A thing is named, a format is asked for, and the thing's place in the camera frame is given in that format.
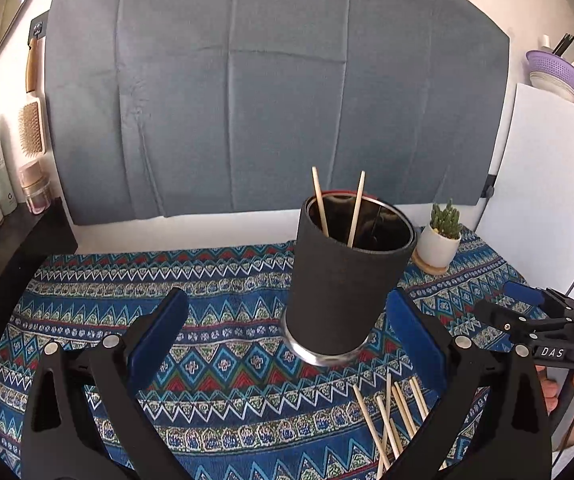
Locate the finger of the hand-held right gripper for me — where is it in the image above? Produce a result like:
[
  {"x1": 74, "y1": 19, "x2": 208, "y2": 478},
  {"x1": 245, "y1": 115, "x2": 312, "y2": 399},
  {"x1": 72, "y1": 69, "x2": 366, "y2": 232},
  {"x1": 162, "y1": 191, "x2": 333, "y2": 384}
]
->
[
  {"x1": 503, "y1": 281, "x2": 574, "y2": 317},
  {"x1": 473, "y1": 299, "x2": 568, "y2": 347}
]

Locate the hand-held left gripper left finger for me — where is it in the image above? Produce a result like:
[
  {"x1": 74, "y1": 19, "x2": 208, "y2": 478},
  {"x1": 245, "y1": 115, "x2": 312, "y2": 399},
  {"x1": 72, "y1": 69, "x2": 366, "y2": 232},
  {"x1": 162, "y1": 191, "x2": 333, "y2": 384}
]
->
[{"x1": 19, "y1": 287, "x2": 192, "y2": 480}]

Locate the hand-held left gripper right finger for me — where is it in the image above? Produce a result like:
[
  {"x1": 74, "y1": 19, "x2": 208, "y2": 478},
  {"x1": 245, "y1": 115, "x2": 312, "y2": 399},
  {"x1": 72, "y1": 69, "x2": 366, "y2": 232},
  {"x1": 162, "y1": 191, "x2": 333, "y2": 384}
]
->
[{"x1": 386, "y1": 287, "x2": 552, "y2": 480}]

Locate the wooden chopstick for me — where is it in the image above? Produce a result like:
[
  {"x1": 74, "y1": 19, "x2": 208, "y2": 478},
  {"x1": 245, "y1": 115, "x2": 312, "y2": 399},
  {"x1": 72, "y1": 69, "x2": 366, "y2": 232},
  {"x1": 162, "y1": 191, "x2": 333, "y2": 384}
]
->
[
  {"x1": 375, "y1": 395, "x2": 396, "y2": 443},
  {"x1": 393, "y1": 382, "x2": 418, "y2": 438},
  {"x1": 377, "y1": 373, "x2": 393, "y2": 480},
  {"x1": 312, "y1": 166, "x2": 330, "y2": 237},
  {"x1": 353, "y1": 384, "x2": 400, "y2": 458},
  {"x1": 347, "y1": 170, "x2": 366, "y2": 249},
  {"x1": 408, "y1": 379, "x2": 428, "y2": 418}
]

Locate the black cylindrical utensil holder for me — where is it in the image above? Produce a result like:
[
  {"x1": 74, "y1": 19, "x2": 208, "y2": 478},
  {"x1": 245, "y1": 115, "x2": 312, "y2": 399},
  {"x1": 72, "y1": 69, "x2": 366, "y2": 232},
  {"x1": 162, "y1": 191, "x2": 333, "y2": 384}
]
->
[{"x1": 282, "y1": 191, "x2": 418, "y2": 366}]

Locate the blue patterned tablecloth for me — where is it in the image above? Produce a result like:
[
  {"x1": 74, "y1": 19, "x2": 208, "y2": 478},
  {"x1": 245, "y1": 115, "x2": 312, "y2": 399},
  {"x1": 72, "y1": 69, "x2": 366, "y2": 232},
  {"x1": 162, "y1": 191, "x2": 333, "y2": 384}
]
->
[{"x1": 0, "y1": 225, "x2": 542, "y2": 480}]

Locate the round wooden coaster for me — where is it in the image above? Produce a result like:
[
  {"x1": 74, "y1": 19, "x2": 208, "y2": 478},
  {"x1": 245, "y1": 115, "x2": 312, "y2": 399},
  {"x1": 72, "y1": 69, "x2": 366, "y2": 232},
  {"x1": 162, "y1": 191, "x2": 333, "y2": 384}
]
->
[{"x1": 412, "y1": 250, "x2": 460, "y2": 276}]

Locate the small cactus in white pot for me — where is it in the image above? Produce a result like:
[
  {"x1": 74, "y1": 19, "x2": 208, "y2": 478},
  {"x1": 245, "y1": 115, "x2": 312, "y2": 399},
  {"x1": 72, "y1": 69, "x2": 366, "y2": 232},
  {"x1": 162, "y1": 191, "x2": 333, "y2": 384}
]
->
[{"x1": 415, "y1": 199, "x2": 463, "y2": 268}]

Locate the white board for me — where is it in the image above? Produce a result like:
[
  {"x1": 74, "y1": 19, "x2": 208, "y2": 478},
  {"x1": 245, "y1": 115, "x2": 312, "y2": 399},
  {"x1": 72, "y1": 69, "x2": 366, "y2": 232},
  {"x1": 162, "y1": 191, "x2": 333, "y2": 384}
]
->
[{"x1": 477, "y1": 82, "x2": 574, "y2": 311}]

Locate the black shelf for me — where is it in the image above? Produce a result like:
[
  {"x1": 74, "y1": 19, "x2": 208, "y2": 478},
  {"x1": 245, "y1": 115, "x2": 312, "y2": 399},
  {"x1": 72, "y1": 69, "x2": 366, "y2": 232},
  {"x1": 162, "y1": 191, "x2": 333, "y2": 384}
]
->
[{"x1": 0, "y1": 197, "x2": 78, "y2": 341}]

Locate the pink jar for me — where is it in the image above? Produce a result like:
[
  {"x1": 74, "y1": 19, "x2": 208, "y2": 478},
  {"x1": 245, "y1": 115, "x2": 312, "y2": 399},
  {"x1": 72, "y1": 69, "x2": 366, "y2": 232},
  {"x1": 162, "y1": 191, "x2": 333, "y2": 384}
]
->
[{"x1": 18, "y1": 159, "x2": 52, "y2": 215}]

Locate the stack of white bowls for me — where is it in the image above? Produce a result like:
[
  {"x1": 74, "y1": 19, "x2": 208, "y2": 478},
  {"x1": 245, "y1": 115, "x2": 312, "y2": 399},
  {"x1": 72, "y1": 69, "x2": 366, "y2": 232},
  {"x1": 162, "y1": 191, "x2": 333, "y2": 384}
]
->
[{"x1": 529, "y1": 72, "x2": 574, "y2": 104}]

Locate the purple colander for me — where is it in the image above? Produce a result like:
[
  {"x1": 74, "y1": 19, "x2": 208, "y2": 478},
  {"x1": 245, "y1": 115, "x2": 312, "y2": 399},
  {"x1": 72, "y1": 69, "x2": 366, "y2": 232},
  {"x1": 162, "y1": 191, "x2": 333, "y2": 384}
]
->
[{"x1": 526, "y1": 50, "x2": 574, "y2": 87}]

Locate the wooden hairbrush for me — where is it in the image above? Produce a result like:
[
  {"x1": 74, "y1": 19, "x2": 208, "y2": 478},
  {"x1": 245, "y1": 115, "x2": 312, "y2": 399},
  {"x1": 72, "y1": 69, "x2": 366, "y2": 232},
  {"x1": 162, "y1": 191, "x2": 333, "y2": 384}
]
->
[{"x1": 17, "y1": 37, "x2": 46, "y2": 158}]

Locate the grey-blue cloth backdrop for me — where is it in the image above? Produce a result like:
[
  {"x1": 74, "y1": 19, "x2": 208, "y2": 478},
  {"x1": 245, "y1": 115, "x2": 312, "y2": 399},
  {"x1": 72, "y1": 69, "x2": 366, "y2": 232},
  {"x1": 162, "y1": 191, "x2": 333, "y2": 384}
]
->
[{"x1": 42, "y1": 0, "x2": 511, "y2": 226}]

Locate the black wall hook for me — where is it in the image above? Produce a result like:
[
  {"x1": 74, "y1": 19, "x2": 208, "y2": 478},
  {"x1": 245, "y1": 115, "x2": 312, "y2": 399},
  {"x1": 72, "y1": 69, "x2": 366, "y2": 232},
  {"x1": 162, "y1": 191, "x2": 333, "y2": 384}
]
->
[{"x1": 30, "y1": 10, "x2": 50, "y2": 41}]

